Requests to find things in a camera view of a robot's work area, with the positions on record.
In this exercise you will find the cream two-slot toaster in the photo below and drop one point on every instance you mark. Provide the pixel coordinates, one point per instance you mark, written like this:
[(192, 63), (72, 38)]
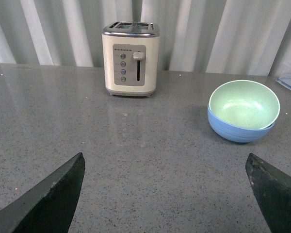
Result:
[(130, 52)]

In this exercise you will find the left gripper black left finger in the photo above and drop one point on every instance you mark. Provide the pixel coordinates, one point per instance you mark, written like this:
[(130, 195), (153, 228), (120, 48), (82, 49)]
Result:
[(49, 206)]

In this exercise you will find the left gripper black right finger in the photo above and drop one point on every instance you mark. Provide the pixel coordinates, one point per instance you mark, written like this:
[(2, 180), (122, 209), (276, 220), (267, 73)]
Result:
[(272, 190)]

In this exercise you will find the blue bowl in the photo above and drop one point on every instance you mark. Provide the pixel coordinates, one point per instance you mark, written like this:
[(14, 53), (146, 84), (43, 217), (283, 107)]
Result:
[(235, 133)]

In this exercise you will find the white pleated curtain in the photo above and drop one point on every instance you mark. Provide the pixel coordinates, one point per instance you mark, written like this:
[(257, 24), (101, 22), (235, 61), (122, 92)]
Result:
[(214, 36)]

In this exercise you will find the green bowl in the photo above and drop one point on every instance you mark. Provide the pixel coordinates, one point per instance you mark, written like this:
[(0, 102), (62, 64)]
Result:
[(246, 104)]

